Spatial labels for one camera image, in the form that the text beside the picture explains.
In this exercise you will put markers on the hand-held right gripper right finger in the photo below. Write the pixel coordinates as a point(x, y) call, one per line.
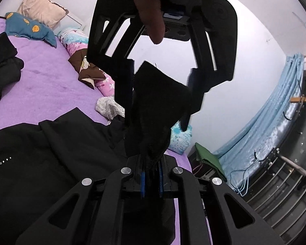
point(161, 183)

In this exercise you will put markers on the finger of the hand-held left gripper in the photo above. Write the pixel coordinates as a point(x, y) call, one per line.
point(196, 81)
point(122, 81)

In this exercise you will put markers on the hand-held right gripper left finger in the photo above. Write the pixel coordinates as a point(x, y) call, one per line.
point(142, 183)

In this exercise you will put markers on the black jacket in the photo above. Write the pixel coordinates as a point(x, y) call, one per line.
point(66, 158)

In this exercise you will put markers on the person's left hand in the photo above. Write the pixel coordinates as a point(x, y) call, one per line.
point(150, 10)

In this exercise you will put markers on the grey-white fuzzy cloth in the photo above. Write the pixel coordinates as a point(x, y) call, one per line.
point(108, 107)

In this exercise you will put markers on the brown cushion with yellow print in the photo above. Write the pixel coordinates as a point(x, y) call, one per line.
point(89, 74)

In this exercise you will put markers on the light blue patterned pillow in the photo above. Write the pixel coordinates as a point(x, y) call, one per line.
point(179, 140)

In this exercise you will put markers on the green cloth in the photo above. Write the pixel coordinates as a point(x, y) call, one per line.
point(206, 158)

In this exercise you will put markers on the floral pink blue bolster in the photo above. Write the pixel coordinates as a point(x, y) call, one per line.
point(76, 40)

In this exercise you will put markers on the light blue curtain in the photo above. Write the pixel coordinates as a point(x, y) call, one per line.
point(265, 122)

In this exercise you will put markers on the purple blanket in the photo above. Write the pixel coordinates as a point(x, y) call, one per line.
point(40, 81)

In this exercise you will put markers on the wooden bar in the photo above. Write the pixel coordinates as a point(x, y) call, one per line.
point(299, 99)

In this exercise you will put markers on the blue pillow with orange print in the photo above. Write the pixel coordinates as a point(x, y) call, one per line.
point(28, 28)

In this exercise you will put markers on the beige pillow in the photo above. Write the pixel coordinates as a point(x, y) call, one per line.
point(40, 7)

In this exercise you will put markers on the black garment pile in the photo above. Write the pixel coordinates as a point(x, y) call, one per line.
point(2, 69)

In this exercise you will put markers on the grey metal window grille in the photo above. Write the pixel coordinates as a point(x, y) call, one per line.
point(283, 196)

